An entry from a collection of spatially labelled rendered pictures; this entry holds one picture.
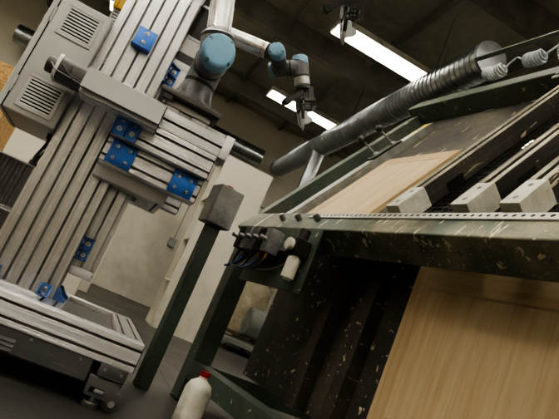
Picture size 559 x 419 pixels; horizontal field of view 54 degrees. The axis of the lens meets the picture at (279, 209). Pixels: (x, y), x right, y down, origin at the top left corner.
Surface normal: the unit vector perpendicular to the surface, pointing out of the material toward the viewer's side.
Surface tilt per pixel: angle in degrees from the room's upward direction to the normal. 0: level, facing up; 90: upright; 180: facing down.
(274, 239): 90
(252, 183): 90
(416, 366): 90
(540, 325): 90
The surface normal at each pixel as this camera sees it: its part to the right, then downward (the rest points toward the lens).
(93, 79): 0.31, -0.09
